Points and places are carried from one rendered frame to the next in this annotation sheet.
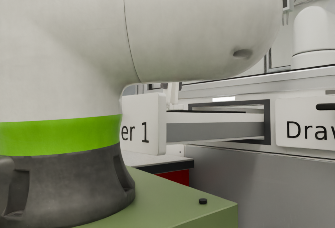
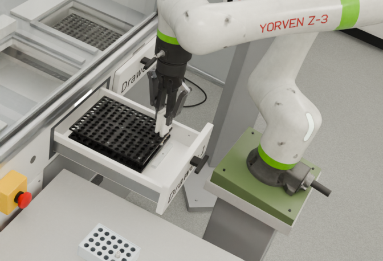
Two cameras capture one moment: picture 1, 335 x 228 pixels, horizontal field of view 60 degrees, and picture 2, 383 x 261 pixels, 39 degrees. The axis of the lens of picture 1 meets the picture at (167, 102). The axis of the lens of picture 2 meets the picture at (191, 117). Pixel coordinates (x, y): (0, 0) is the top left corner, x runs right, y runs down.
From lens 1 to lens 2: 1.85 m
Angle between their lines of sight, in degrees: 120
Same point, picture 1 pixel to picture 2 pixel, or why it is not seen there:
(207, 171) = (64, 166)
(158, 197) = (253, 143)
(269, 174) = not seen: hidden behind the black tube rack
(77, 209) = not seen: hidden behind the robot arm
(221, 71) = not seen: hidden behind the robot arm
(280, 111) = (121, 80)
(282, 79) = (119, 58)
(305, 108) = (130, 70)
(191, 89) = (56, 112)
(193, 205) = (256, 135)
